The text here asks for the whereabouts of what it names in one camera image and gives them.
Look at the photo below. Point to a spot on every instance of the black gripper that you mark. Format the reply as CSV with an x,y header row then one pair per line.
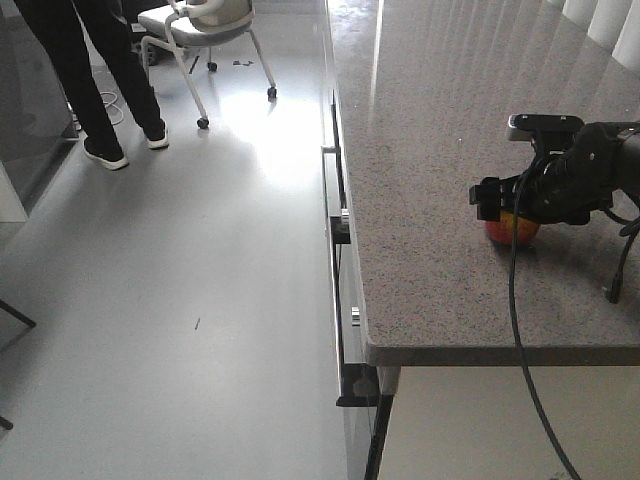
x,y
563,190

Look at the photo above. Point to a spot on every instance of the red yellow apple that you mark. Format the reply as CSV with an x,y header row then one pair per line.
x,y
510,228

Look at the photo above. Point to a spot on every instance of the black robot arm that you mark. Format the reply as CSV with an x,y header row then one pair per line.
x,y
546,148

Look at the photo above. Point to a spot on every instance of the white grey wheeled chair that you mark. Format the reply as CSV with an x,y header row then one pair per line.
x,y
182,25

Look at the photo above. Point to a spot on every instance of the person in black trousers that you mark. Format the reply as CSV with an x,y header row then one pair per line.
x,y
60,27

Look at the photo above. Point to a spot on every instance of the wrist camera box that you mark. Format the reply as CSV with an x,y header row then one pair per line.
x,y
523,127

